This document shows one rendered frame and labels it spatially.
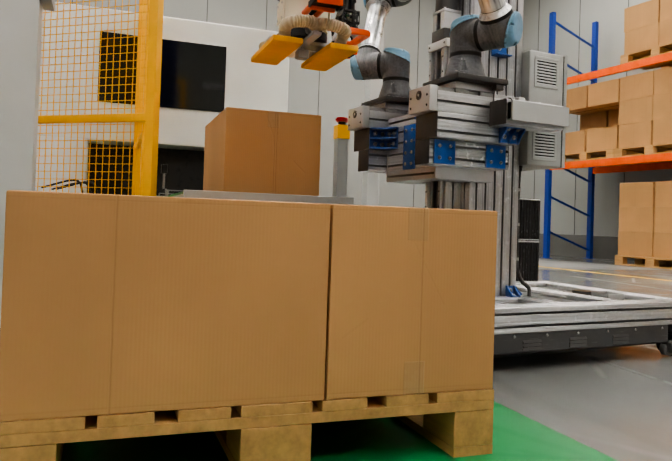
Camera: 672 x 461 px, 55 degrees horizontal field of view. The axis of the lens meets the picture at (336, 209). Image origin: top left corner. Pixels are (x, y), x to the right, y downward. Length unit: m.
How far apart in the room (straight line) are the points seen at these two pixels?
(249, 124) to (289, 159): 0.22
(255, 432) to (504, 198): 1.66
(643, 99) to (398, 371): 9.34
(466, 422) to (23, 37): 2.55
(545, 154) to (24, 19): 2.35
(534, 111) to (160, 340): 1.60
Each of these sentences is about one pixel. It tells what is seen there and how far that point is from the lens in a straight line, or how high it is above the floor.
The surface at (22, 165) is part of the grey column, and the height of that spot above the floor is 0.71.
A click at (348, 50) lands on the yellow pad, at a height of 1.07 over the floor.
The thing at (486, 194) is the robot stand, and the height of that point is 0.64.
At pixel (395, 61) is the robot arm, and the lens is 2.85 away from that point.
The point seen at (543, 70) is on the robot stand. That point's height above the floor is 1.15.
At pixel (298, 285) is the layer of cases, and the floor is 0.38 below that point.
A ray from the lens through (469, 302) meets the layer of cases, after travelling 1.47.
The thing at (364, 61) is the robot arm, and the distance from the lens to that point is 2.89.
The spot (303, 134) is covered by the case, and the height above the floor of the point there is 0.86.
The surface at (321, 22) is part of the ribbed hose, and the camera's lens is 2.15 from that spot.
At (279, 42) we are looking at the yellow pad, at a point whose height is 1.07.
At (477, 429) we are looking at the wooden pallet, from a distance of 1.54.
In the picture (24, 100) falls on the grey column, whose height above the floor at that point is 1.00.
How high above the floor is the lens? 0.51
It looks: 1 degrees up
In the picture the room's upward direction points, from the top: 2 degrees clockwise
